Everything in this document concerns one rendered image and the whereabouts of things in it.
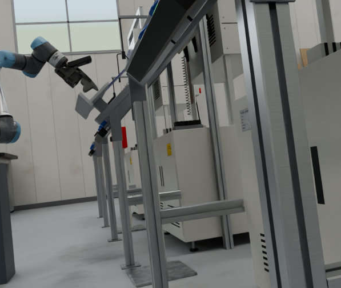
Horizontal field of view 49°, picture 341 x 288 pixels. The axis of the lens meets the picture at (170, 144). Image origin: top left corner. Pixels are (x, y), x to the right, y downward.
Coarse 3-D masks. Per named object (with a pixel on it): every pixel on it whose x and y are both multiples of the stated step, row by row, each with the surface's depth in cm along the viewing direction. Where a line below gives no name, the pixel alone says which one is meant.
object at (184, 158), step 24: (168, 144) 198; (192, 144) 190; (168, 168) 203; (192, 168) 189; (240, 168) 195; (192, 192) 188; (216, 192) 191; (240, 192) 194; (216, 216) 190; (240, 216) 193; (192, 240) 186
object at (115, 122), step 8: (112, 112) 177; (112, 120) 177; (120, 120) 178; (112, 128) 176; (120, 128) 177; (176, 128) 204; (184, 128) 205; (192, 128) 206; (112, 136) 176; (120, 136) 177; (128, 192) 251; (136, 192) 251; (168, 192) 181; (176, 192) 182; (128, 200) 176; (136, 200) 178; (160, 200) 179; (168, 200) 180; (120, 240) 244; (136, 264) 175
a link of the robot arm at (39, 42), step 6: (36, 42) 172; (42, 42) 172; (48, 42) 174; (36, 48) 173; (42, 48) 172; (48, 48) 173; (54, 48) 175; (36, 54) 174; (42, 54) 173; (48, 54) 173; (42, 60) 175; (48, 60) 174
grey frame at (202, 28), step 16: (208, 48) 192; (208, 64) 192; (208, 80) 191; (208, 96) 190; (176, 112) 263; (208, 112) 192; (224, 176) 188; (112, 192) 247; (224, 192) 188; (112, 208) 247; (128, 208) 175; (112, 224) 245; (128, 224) 175; (224, 224) 186; (112, 240) 245; (128, 240) 175; (224, 240) 187; (128, 256) 174
